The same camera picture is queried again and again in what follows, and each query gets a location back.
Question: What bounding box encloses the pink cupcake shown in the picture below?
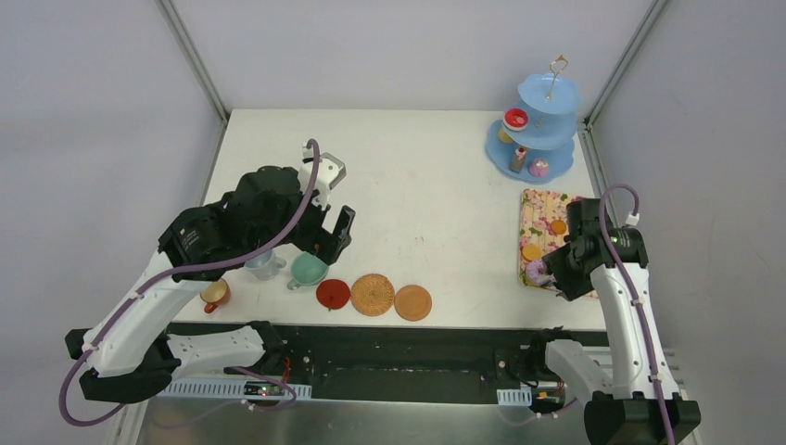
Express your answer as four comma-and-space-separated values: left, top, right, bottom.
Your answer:
528, 158, 550, 178

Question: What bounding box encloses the chocolate slice cake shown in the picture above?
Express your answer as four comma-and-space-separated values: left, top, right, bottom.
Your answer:
509, 146, 529, 173

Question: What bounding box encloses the red jam tart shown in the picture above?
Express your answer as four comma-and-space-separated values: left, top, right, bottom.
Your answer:
502, 108, 529, 132

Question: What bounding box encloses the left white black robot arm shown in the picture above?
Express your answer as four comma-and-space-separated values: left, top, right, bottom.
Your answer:
65, 159, 355, 404

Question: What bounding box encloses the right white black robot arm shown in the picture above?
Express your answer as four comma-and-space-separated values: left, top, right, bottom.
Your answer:
526, 198, 702, 444

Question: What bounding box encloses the green teacup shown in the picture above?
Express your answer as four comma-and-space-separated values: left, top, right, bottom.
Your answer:
286, 252, 329, 290

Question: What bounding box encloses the purple sprinkled donut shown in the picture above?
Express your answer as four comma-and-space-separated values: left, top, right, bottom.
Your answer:
524, 259, 549, 286

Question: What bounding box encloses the round orange biscuit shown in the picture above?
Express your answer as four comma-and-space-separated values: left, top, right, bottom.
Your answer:
520, 244, 543, 263

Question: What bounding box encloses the small orange cookie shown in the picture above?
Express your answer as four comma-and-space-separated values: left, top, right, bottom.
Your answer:
549, 220, 567, 235

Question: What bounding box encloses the red apple coaster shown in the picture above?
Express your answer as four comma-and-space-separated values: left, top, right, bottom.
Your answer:
315, 279, 351, 311

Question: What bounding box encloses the light blue mug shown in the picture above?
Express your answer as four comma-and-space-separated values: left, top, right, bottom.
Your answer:
244, 249, 286, 281

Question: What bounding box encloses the floral serving tray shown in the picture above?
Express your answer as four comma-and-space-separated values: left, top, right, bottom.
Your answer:
518, 188, 581, 288

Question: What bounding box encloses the woven rattan coaster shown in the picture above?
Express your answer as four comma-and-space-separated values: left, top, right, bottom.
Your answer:
350, 273, 395, 317

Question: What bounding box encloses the orange round coaster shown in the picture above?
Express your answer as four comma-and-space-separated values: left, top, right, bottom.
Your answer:
394, 285, 433, 322

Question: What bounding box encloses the orange small mug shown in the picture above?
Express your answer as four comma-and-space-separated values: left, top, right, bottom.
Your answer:
199, 279, 232, 314

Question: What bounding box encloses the blue three-tier cake stand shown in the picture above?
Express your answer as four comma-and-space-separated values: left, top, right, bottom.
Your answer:
485, 55, 581, 184

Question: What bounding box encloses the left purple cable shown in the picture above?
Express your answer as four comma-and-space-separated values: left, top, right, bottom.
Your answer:
57, 138, 323, 428

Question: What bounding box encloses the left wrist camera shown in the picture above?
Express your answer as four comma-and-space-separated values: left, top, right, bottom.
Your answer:
298, 143, 347, 210

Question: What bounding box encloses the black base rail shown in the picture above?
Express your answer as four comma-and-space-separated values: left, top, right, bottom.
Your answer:
165, 322, 609, 407

